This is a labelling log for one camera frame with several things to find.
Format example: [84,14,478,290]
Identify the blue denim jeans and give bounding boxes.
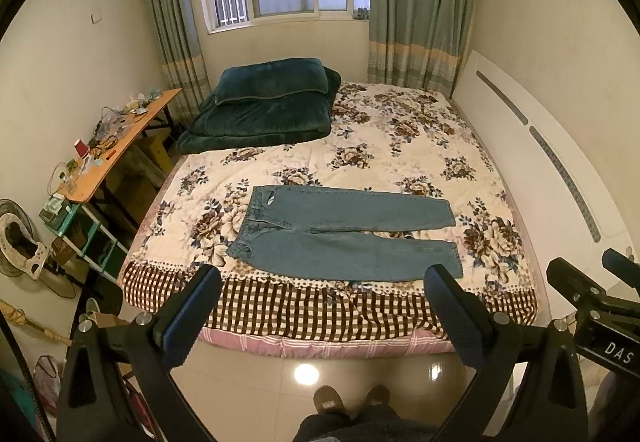
[227,185,463,283]

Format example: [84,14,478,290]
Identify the white headboard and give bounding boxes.
[452,52,638,317]

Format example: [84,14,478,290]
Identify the standing electric fan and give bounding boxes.
[1,198,76,300]

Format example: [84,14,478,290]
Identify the wooden side desk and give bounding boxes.
[56,88,182,227]

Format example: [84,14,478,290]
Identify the pink striped mattress sheet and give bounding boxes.
[198,328,454,360]

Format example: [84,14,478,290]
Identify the person's dark shoes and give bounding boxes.
[312,384,390,415]

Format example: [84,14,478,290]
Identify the red white small box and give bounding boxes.
[74,139,91,159]

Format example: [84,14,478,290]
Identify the floral bed quilt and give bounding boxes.
[118,83,538,342]

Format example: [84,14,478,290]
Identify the dark green folded blanket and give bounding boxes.
[178,58,342,155]

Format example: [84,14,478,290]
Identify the right green striped curtain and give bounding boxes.
[368,0,474,96]

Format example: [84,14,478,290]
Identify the green striped curtain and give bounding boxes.
[368,0,474,96]
[146,0,210,124]

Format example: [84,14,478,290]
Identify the left green striped curtain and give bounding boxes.
[146,0,210,124]

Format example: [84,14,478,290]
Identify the broom with wooden handle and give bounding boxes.
[0,300,72,347]

